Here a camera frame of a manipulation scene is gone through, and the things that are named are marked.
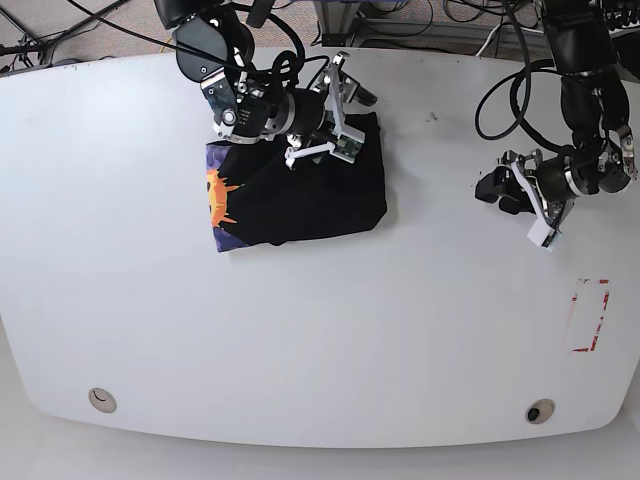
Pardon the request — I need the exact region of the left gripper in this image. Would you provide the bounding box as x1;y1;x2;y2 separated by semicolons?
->
475;157;575;215

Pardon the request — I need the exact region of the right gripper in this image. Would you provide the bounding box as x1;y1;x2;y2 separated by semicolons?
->
287;89;327;135

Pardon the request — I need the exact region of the black T-shirt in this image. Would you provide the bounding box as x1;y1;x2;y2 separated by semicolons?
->
206;113;387;252

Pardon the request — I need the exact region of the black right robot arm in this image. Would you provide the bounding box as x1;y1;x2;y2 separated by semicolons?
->
155;1;326;144

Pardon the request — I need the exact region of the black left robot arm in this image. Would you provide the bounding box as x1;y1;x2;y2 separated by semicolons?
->
505;1;639;220

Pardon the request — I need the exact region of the red tape rectangle marking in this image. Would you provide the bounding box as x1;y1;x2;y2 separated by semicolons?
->
567;278;611;354

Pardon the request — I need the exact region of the black tripod stand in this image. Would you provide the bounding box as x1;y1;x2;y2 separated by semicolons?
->
1;0;102;73

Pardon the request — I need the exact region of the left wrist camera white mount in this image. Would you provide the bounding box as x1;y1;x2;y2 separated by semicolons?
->
497;149;575;252

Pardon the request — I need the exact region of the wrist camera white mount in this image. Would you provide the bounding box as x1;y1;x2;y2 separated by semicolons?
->
283;51;379;170
497;149;575;252

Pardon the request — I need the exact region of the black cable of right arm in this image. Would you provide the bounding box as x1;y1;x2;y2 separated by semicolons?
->
219;4;331;96

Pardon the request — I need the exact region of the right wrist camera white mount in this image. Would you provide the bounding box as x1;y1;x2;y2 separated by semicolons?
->
283;51;379;170

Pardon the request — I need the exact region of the aluminium frame post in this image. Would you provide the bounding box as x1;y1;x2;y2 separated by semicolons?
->
312;1;362;47

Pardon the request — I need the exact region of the white cable on floor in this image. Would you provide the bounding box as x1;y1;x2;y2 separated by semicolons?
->
474;22;546;57

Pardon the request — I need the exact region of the right table cable grommet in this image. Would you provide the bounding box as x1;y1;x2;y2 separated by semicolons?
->
525;399;555;425

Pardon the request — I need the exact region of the table cable grommet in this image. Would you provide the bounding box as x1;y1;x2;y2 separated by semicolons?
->
525;399;555;425
88;387;117;414

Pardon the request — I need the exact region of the left table cable grommet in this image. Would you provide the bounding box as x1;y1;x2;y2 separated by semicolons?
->
88;387;117;414

